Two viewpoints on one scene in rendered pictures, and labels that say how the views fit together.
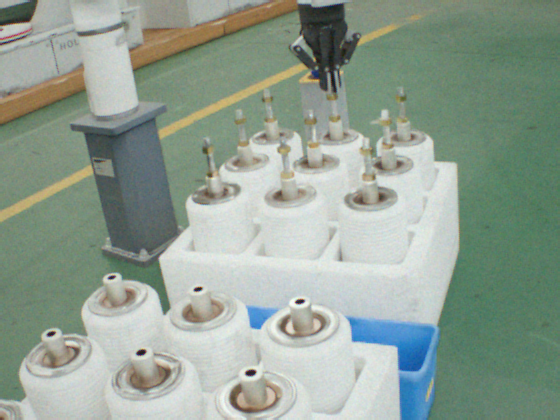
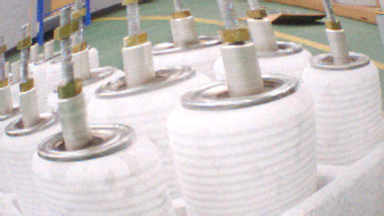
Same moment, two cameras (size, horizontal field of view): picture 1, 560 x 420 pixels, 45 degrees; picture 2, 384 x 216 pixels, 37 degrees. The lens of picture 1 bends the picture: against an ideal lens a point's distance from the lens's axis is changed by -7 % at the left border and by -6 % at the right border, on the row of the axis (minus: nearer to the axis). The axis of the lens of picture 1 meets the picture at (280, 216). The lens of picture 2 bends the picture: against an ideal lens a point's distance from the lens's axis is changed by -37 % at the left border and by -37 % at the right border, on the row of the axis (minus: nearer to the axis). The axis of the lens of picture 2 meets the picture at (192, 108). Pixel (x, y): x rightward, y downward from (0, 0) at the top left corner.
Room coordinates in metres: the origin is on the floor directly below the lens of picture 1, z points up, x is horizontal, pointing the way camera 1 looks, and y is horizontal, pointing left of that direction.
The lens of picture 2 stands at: (1.38, -0.53, 0.34)
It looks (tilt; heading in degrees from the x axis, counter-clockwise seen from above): 11 degrees down; 123
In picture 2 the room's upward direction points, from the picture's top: 10 degrees counter-clockwise
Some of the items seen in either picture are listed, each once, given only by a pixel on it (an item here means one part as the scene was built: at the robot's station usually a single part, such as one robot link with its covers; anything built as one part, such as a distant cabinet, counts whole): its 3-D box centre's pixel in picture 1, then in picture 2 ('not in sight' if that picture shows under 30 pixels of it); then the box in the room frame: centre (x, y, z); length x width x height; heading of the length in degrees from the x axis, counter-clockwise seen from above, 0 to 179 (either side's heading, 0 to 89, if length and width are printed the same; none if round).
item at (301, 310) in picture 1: (301, 315); not in sight; (0.61, -0.01, 0.26); 0.02 x 0.02 x 0.03
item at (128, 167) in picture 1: (132, 181); not in sight; (1.35, 0.29, 0.15); 0.15 x 0.15 x 0.30; 49
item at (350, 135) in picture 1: (336, 137); (247, 92); (1.15, -0.11, 0.25); 0.08 x 0.08 x 0.01
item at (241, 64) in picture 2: (336, 130); (243, 70); (1.15, -0.11, 0.26); 0.02 x 0.02 x 0.03
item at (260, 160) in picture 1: (247, 163); (267, 50); (1.09, 0.04, 0.25); 0.08 x 0.08 x 0.01
